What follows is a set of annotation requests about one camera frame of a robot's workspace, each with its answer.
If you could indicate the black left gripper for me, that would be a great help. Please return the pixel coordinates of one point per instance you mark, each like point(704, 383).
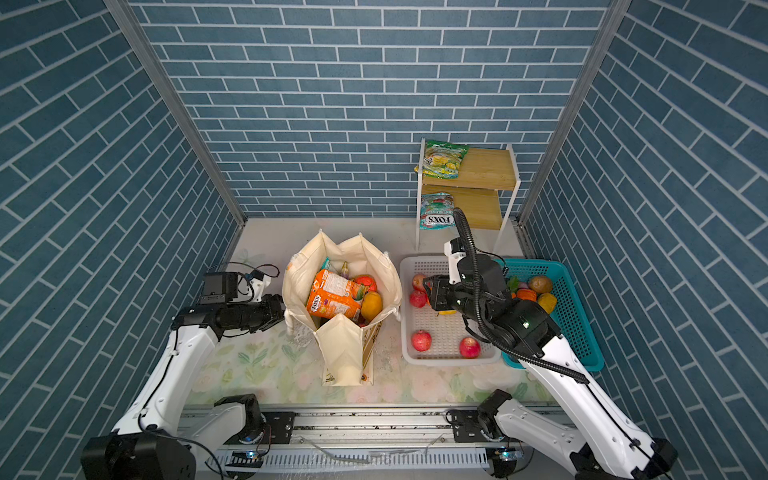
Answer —
point(272, 310)

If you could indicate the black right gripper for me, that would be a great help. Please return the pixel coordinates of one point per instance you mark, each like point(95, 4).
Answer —
point(438, 293)

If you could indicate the orange Fox's candy bag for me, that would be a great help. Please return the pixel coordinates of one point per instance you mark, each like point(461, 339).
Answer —
point(331, 295)

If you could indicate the red tomato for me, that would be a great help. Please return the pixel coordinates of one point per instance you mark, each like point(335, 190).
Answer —
point(367, 281)

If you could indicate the cream canvas grocery bag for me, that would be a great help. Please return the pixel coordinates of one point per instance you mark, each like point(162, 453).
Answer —
point(346, 345)

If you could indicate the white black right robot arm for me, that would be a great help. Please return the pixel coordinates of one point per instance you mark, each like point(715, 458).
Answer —
point(570, 390)

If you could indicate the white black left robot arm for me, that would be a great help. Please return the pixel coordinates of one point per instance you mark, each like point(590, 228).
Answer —
point(174, 372)

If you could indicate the green Fox's candy bag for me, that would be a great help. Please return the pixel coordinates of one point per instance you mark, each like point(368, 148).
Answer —
point(436, 211)

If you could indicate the green yellow candy bag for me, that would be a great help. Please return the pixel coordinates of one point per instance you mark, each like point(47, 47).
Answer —
point(442, 160)

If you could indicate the orange pumpkin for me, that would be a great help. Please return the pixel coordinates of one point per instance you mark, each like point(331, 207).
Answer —
point(527, 294)

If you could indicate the red apple front right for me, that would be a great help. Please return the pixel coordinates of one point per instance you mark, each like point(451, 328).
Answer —
point(470, 348)

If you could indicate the red apple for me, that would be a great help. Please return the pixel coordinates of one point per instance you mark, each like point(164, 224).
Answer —
point(470, 348)
point(421, 341)
point(418, 282)
point(418, 299)

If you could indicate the brown potato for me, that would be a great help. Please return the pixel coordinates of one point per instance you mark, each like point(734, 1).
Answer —
point(540, 284)

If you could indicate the red apple centre right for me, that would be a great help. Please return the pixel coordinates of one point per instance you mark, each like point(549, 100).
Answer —
point(418, 299)

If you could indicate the red apple back left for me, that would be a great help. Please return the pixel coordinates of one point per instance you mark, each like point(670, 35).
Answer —
point(418, 282)

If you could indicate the yellow bell pepper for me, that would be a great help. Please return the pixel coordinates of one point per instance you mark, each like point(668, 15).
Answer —
point(548, 302)

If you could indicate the white plastic basket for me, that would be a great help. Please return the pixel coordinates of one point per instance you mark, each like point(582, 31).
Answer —
point(446, 330)

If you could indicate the red apple front left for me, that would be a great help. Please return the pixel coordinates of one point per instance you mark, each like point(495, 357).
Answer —
point(421, 341)

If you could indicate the teal plastic basket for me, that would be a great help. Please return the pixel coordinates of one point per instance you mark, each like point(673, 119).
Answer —
point(569, 312)

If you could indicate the white wooden two-tier shelf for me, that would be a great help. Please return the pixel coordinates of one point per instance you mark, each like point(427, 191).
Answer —
point(486, 188)

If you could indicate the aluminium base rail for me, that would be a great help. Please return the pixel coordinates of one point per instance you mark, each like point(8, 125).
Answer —
point(375, 426)

